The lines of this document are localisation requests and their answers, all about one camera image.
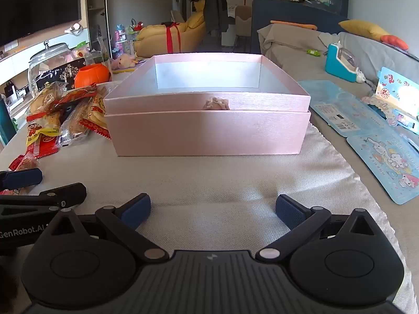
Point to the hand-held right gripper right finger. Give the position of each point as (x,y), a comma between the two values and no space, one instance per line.
(288,212)

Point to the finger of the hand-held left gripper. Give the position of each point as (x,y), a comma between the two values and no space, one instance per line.
(23,178)
(65,191)

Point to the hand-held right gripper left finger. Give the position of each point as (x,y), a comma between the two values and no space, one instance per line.
(137,207)

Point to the small red snack packet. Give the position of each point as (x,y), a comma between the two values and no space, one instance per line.
(21,163)

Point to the red white snack packet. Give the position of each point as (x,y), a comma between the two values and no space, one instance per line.
(39,152)

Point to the red yellow cartoon snack packet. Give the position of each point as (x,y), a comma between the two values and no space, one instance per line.
(42,130)

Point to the clear long cracker packet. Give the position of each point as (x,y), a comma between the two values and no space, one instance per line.
(73,126)

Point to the clear bread bun packet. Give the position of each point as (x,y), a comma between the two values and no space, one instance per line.
(45,99)

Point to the clear pastry packet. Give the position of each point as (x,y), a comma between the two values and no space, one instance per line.
(95,114)

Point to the red roast duck packet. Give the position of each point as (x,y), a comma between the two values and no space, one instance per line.
(78,96)

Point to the pink gift box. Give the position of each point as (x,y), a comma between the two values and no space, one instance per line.
(147,103)

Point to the blue cartoon card package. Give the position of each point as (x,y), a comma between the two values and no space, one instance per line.
(337,108)
(386,166)

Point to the black printed snack bag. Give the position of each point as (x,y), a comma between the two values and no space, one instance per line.
(59,73)

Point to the orange pumpkin bucket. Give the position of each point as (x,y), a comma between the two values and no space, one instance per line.
(91,76)

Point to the glass jar with lid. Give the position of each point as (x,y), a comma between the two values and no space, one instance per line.
(49,62)

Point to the pink plush bunny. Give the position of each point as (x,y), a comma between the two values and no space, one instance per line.
(123,61)

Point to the blue toy machine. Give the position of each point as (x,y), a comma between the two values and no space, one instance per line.
(337,63)

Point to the small green toy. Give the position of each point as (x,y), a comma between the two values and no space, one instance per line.
(312,52)

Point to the grey covered sofa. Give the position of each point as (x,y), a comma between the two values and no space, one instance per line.
(294,49)

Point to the cartoon toy box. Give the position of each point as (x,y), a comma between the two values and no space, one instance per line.
(397,88)

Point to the yellow sofa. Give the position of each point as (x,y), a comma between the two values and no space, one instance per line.
(154,37)

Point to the red ribbon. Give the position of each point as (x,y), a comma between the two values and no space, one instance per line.
(170,39)

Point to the black television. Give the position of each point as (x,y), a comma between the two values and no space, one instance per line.
(39,3)

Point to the green red toy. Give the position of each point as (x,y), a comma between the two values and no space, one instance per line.
(137,26)

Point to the white shelf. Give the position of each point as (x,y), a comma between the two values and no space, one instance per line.
(95,6)

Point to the orange carrot pillow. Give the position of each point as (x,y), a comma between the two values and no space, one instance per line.
(293,24)

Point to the dark blue cabinet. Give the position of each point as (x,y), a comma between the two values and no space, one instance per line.
(288,16)

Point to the beige chair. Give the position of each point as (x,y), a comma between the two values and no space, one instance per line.
(244,19)

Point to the yellow cushion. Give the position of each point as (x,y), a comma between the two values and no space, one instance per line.
(363,27)

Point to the orange cushion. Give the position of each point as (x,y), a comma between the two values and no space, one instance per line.
(394,42)

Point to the dark coat on rack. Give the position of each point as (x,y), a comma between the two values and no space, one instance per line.
(214,6)

